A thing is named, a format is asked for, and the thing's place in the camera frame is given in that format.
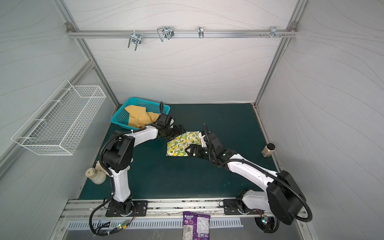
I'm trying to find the lemon print skirt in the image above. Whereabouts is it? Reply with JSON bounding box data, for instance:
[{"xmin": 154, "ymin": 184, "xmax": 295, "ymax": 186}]
[{"xmin": 166, "ymin": 132, "xmax": 202, "ymax": 157}]

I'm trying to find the tan yellow skirt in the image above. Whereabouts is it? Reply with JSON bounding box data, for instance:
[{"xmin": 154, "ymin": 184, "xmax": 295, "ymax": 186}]
[{"xmin": 125, "ymin": 105, "xmax": 160, "ymax": 129}]

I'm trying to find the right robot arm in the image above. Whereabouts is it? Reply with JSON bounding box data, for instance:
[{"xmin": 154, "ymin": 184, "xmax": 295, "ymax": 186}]
[{"xmin": 185, "ymin": 132, "xmax": 313, "ymax": 225}]

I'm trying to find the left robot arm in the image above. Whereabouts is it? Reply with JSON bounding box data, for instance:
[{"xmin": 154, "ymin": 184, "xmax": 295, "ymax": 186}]
[{"xmin": 99, "ymin": 114, "xmax": 186, "ymax": 215}]

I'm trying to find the teal plastic basket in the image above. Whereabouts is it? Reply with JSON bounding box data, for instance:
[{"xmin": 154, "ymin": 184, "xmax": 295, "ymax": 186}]
[{"xmin": 111, "ymin": 98, "xmax": 161, "ymax": 130}]

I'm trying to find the tan bottle black cap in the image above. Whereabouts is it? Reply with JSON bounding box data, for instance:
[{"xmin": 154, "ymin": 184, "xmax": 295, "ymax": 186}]
[{"xmin": 262, "ymin": 143, "xmax": 276, "ymax": 158}]

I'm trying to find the purple snack bag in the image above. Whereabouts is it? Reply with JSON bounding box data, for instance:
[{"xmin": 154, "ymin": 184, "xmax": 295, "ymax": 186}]
[{"xmin": 183, "ymin": 212, "xmax": 211, "ymax": 240}]

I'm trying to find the beige knit glove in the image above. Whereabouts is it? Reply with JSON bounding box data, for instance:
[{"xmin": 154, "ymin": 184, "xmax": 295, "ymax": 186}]
[{"xmin": 95, "ymin": 161, "xmax": 110, "ymax": 176}]

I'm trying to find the cream bottle left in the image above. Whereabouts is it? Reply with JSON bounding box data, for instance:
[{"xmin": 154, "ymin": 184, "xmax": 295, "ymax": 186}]
[{"xmin": 85, "ymin": 168, "xmax": 107, "ymax": 185}]

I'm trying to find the metal u-bolt clamp left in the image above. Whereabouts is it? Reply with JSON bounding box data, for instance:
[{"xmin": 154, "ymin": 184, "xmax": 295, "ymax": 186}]
[{"xmin": 128, "ymin": 32, "xmax": 142, "ymax": 51}]

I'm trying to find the metal u-bolt clamp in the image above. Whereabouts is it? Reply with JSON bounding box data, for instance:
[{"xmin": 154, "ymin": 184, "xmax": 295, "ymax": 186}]
[
  {"xmin": 157, "ymin": 26, "xmax": 175, "ymax": 42},
  {"xmin": 128, "ymin": 32, "xmax": 142, "ymax": 51}
]

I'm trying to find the metal u-bolt clamp middle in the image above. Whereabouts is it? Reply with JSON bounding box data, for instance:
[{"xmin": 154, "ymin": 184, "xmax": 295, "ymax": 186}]
[{"xmin": 157, "ymin": 26, "xmax": 175, "ymax": 42}]

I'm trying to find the small metal hook clamp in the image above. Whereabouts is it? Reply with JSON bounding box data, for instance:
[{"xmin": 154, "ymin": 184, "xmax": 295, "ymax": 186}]
[{"xmin": 198, "ymin": 26, "xmax": 204, "ymax": 39}]

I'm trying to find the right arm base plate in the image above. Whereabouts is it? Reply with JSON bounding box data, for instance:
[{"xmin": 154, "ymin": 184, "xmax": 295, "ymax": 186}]
[{"xmin": 219, "ymin": 199, "xmax": 265, "ymax": 216}]

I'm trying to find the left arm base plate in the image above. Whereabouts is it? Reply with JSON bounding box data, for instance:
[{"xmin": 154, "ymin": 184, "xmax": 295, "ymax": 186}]
[{"xmin": 106, "ymin": 199, "xmax": 149, "ymax": 217}]

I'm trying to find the right base cable bundle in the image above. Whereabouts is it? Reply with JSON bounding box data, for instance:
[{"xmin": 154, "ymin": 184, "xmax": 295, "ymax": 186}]
[{"xmin": 254, "ymin": 214, "xmax": 280, "ymax": 234}]

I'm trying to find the base cable bundle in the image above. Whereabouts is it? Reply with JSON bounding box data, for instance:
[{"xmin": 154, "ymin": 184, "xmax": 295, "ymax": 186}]
[
  {"xmin": 88, "ymin": 197, "xmax": 137, "ymax": 238},
  {"xmin": 254, "ymin": 214, "xmax": 280, "ymax": 234}
]

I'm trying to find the aluminium crossbar rail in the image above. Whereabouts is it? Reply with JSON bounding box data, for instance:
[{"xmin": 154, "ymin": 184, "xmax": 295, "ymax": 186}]
[{"xmin": 67, "ymin": 29, "xmax": 299, "ymax": 39}]

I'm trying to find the white wire basket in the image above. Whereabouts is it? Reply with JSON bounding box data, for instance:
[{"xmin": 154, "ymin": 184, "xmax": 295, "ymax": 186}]
[{"xmin": 11, "ymin": 80, "xmax": 106, "ymax": 156}]

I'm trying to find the aluminium front rail frame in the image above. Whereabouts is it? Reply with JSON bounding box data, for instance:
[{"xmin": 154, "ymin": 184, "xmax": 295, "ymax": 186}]
[{"xmin": 59, "ymin": 196, "xmax": 307, "ymax": 221}]

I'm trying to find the left base cable bundle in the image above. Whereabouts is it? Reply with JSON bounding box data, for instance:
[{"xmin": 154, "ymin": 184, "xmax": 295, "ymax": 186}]
[{"xmin": 88, "ymin": 197, "xmax": 137, "ymax": 238}]

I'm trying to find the metal bracket right end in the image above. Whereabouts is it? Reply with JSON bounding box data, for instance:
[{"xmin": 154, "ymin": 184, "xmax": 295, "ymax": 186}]
[{"xmin": 260, "ymin": 26, "xmax": 286, "ymax": 39}]

